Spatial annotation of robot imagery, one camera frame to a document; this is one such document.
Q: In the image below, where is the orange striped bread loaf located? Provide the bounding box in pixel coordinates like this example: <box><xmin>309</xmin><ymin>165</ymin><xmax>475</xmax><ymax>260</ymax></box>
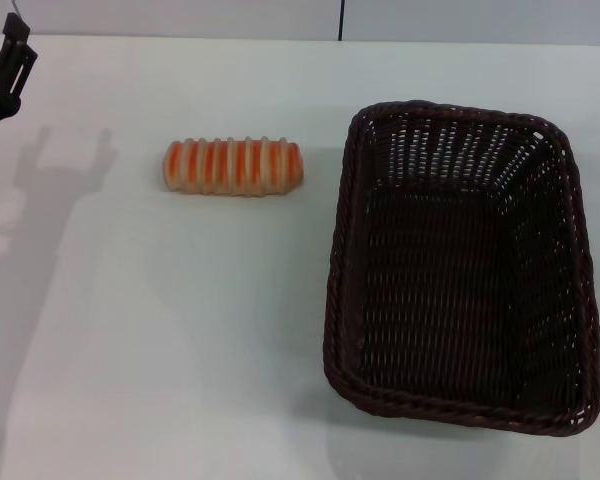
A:
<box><xmin>162</xmin><ymin>134</ymin><xmax>305</xmax><ymax>199</ymax></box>

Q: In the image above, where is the dark brown woven wicker basket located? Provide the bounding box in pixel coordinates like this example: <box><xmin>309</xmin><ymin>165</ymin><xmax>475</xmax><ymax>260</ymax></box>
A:
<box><xmin>321</xmin><ymin>99</ymin><xmax>600</xmax><ymax>437</ymax></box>

